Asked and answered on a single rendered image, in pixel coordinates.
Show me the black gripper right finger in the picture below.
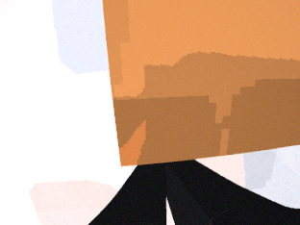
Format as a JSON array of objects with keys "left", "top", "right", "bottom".
[{"left": 164, "top": 160, "right": 300, "bottom": 225}]

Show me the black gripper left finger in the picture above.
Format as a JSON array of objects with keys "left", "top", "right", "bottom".
[{"left": 88, "top": 162, "right": 166, "bottom": 225}]

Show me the brown square block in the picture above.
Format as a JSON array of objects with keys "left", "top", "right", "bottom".
[{"left": 101, "top": 0, "right": 300, "bottom": 167}]

